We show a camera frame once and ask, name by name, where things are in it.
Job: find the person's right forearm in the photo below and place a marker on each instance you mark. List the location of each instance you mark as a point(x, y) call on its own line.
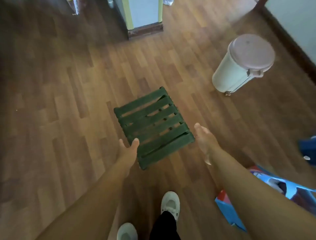
point(254, 202)

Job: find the person's black trousers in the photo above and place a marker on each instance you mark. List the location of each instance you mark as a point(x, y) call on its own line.
point(164, 227)

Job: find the blue mop bucket grey lid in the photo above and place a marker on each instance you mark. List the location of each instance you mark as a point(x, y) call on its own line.
point(308, 148)

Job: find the person's right hand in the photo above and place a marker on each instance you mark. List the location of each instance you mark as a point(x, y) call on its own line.
point(206, 141)

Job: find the light blue printed tote bag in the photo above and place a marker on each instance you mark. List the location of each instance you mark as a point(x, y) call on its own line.
point(293, 189)

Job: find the white trash can pink lid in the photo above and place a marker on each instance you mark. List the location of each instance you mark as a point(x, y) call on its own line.
point(234, 71)

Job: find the clear plastic bag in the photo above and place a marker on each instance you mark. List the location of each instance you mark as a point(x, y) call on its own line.
point(168, 2)

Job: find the person's white right shoe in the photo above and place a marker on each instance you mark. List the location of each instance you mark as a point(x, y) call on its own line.
point(170, 202)

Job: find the person's white shoe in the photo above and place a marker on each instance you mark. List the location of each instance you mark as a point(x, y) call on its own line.
point(170, 202)
point(127, 232)

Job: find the person's left hand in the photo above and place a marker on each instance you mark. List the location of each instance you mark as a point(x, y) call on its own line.
point(128, 155)

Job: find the person's white left shoe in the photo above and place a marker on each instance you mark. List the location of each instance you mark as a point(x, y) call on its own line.
point(127, 232)

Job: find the green slatted folding stool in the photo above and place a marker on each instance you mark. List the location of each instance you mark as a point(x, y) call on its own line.
point(168, 150)

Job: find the person's left forearm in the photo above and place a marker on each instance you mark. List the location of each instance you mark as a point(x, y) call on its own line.
point(93, 202)

